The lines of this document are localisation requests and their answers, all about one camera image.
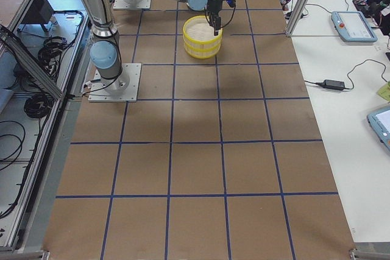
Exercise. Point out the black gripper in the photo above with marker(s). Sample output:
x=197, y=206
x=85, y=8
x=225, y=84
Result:
x=214, y=7

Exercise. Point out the yellow steamer layer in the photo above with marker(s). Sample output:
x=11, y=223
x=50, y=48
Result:
x=201, y=53
x=197, y=31

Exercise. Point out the black power brick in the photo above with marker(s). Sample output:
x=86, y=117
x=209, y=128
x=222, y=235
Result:
x=332, y=84

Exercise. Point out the far teach pendant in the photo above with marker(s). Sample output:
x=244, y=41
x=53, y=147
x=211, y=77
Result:
x=353, y=27

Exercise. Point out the teach pendant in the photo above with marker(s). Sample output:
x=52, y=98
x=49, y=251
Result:
x=379, y=123
x=353, y=27

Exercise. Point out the near teach pendant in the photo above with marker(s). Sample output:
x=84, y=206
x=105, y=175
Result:
x=379, y=123

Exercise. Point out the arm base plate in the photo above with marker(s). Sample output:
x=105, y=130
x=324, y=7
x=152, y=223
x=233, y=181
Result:
x=132, y=4
x=123, y=89

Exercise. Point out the aluminium frame rail left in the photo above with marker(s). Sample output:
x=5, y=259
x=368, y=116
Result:
x=29, y=63

